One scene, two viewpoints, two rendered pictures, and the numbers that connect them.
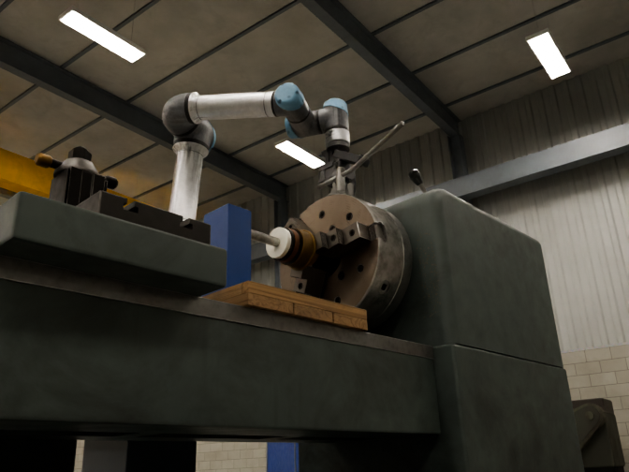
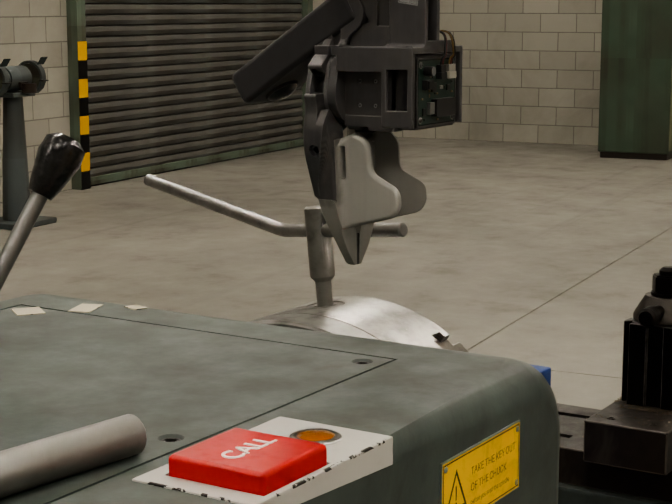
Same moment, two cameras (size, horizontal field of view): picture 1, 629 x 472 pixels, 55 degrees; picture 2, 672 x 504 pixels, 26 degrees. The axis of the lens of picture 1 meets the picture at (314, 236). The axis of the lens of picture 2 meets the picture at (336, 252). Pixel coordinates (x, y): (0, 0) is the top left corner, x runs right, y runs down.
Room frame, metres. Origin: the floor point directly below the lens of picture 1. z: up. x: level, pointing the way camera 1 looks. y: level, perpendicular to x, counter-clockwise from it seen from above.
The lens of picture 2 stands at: (2.57, -0.29, 1.49)
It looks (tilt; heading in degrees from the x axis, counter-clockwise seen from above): 10 degrees down; 169
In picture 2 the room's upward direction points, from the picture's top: straight up
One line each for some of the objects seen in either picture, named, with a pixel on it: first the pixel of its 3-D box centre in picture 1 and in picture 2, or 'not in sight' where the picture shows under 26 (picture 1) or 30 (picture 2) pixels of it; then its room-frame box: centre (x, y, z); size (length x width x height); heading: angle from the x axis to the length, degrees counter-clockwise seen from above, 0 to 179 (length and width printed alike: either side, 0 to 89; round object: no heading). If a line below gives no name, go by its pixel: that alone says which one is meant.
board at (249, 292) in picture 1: (246, 326); not in sight; (1.16, 0.14, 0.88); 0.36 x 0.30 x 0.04; 47
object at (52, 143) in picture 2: (415, 177); (58, 166); (1.53, -0.29, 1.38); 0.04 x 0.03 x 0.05; 137
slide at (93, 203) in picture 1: (84, 260); (611, 449); (0.92, 0.37, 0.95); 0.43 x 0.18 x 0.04; 47
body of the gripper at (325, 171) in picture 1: (336, 165); (381, 43); (1.61, -0.07, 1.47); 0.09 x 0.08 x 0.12; 47
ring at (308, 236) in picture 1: (296, 248); not in sight; (1.26, 0.04, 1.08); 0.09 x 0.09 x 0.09; 47
